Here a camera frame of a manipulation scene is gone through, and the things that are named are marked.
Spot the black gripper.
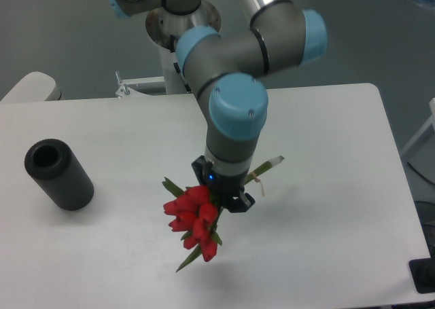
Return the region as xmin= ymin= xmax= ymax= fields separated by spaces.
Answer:
xmin=191 ymin=156 xmax=256 ymax=213

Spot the white frame at right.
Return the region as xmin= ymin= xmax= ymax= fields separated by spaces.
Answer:
xmin=400 ymin=98 xmax=434 ymax=161

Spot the black cable on pedestal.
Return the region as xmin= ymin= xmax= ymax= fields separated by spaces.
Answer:
xmin=169 ymin=34 xmax=192 ymax=92

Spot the black cable on floor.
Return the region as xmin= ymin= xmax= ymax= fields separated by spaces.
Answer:
xmin=407 ymin=162 xmax=435 ymax=185

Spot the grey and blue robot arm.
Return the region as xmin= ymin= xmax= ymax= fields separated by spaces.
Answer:
xmin=109 ymin=0 xmax=328 ymax=213

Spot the black device at table edge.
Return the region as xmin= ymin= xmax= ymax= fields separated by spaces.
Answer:
xmin=408 ymin=258 xmax=434 ymax=294

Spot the red tulip bouquet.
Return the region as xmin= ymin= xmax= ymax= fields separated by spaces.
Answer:
xmin=162 ymin=156 xmax=285 ymax=271

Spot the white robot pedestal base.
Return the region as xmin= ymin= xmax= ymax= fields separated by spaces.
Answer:
xmin=116 ymin=0 xmax=221 ymax=98

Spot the white chair back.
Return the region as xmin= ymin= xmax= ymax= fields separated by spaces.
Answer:
xmin=1 ymin=71 xmax=62 ymax=104

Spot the black ribbed cylindrical vase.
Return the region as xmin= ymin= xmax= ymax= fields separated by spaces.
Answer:
xmin=24 ymin=139 xmax=94 ymax=211

